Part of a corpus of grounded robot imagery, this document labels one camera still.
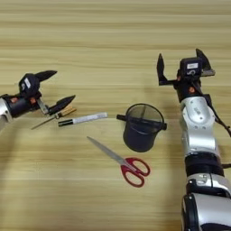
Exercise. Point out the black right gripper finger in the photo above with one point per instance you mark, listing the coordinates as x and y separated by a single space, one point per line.
205 61
161 69

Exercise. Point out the black pen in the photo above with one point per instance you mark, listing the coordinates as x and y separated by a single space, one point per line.
120 117

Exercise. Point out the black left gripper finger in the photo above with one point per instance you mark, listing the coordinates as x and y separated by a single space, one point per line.
61 104
45 75

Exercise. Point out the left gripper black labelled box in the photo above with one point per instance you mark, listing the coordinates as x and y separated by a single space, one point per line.
28 84

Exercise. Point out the white marker with black cap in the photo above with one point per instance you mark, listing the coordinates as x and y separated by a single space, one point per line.
87 118

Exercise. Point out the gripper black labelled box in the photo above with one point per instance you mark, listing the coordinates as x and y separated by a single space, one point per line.
191 66
28 84

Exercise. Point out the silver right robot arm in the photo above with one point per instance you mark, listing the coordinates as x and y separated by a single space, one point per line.
198 132

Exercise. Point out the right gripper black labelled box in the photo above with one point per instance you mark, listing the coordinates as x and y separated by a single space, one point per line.
191 66

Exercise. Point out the black mesh pen cup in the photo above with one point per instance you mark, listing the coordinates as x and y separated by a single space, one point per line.
138 141

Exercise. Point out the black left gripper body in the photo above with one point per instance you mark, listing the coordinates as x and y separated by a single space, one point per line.
21 105

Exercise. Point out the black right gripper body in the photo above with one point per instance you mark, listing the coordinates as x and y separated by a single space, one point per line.
188 89

